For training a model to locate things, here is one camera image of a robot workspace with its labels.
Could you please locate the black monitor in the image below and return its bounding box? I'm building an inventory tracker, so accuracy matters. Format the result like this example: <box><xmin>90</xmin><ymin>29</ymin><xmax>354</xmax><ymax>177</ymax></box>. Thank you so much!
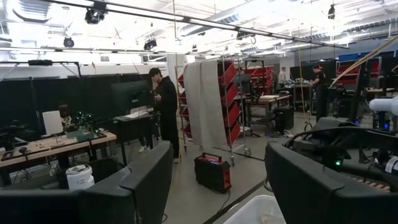
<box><xmin>110</xmin><ymin>80</ymin><xmax>153</xmax><ymax>116</ymax></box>

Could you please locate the wooden work table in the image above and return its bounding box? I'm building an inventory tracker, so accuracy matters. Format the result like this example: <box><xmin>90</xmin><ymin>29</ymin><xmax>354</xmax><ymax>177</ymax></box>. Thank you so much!
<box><xmin>0</xmin><ymin>130</ymin><xmax>118</xmax><ymax>187</ymax></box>

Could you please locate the clear plastic storage bin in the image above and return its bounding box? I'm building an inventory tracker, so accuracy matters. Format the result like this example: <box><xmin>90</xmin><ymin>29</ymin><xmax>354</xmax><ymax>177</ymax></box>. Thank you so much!
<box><xmin>223</xmin><ymin>194</ymin><xmax>287</xmax><ymax>224</ymax></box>

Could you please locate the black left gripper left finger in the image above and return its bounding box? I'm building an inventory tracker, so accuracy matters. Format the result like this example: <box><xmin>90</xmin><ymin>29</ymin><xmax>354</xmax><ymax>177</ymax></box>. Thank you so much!
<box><xmin>0</xmin><ymin>141</ymin><xmax>174</xmax><ymax>224</ymax></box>

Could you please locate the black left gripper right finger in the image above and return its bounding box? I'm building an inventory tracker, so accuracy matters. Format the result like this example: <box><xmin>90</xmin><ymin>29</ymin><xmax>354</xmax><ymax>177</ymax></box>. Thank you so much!
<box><xmin>265</xmin><ymin>142</ymin><xmax>398</xmax><ymax>224</ymax></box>

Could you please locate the rack with red bins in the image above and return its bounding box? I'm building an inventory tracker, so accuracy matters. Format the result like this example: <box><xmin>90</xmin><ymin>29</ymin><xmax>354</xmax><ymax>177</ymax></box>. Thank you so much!
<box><xmin>335</xmin><ymin>57</ymin><xmax>383</xmax><ymax>91</ymax></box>
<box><xmin>244</xmin><ymin>59</ymin><xmax>274</xmax><ymax>96</ymax></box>
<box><xmin>177</xmin><ymin>57</ymin><xmax>252</xmax><ymax>166</ymax></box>

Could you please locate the beige diagonal pole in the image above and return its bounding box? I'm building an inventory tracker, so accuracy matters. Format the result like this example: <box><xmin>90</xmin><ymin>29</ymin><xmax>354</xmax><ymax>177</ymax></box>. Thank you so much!
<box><xmin>328</xmin><ymin>35</ymin><xmax>398</xmax><ymax>90</ymax></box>

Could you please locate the black desk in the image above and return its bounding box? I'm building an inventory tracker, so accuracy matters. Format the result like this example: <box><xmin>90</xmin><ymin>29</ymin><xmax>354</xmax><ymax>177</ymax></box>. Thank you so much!
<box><xmin>113</xmin><ymin>113</ymin><xmax>156</xmax><ymax>166</ymax></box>

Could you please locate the black camera on rail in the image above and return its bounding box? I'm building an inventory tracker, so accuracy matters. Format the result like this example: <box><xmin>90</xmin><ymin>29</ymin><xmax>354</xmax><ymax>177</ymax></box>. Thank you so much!
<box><xmin>84</xmin><ymin>8</ymin><xmax>105</xmax><ymax>25</ymax></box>

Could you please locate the white cylinder device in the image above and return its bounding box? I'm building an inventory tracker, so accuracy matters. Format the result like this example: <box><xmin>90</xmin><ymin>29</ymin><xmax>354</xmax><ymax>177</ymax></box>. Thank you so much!
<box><xmin>369</xmin><ymin>96</ymin><xmax>398</xmax><ymax>116</ymax></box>

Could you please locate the black overhead rail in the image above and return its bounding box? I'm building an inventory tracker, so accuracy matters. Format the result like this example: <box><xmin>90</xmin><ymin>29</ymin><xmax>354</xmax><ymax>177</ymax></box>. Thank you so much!
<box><xmin>40</xmin><ymin>0</ymin><xmax>349</xmax><ymax>50</ymax></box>

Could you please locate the wooden workbench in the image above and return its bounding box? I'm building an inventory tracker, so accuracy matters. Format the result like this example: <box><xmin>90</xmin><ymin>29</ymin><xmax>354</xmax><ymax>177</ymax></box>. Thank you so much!
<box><xmin>236</xmin><ymin>93</ymin><xmax>292</xmax><ymax>131</ymax></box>

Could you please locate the red black toolbox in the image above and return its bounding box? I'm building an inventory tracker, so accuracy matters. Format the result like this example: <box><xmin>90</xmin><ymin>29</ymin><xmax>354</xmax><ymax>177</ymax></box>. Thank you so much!
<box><xmin>193</xmin><ymin>151</ymin><xmax>233</xmax><ymax>194</ymax></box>

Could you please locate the black equipment case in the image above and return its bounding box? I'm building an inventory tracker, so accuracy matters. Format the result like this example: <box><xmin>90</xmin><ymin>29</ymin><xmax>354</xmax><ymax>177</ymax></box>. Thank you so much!
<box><xmin>273</xmin><ymin>105</ymin><xmax>295</xmax><ymax>131</ymax></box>

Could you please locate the white upright board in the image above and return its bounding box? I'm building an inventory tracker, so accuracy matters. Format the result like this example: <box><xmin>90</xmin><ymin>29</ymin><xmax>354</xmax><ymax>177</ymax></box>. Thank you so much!
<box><xmin>42</xmin><ymin>110</ymin><xmax>64</xmax><ymax>136</ymax></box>

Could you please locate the black curtain partition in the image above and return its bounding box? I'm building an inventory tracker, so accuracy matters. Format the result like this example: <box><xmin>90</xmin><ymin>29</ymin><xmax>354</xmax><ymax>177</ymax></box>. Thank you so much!
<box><xmin>0</xmin><ymin>73</ymin><xmax>153</xmax><ymax>138</ymax></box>

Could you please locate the white bucket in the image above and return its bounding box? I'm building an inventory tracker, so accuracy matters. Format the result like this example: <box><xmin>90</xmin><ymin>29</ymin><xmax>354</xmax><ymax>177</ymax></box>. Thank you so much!
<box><xmin>65</xmin><ymin>164</ymin><xmax>95</xmax><ymax>191</ymax></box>

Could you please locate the person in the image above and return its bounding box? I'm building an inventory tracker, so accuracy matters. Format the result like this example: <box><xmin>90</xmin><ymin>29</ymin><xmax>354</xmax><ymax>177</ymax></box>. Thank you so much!
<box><xmin>147</xmin><ymin>67</ymin><xmax>181</xmax><ymax>164</ymax></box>
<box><xmin>57</xmin><ymin>102</ymin><xmax>74</xmax><ymax>131</ymax></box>
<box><xmin>308</xmin><ymin>64</ymin><xmax>329</xmax><ymax>122</ymax></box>
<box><xmin>278</xmin><ymin>66</ymin><xmax>289</xmax><ymax>85</ymax></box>

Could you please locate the grey cloth on rack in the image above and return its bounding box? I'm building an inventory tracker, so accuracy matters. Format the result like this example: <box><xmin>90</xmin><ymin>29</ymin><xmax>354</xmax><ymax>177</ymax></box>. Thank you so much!
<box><xmin>183</xmin><ymin>59</ymin><xmax>228</xmax><ymax>149</ymax></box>

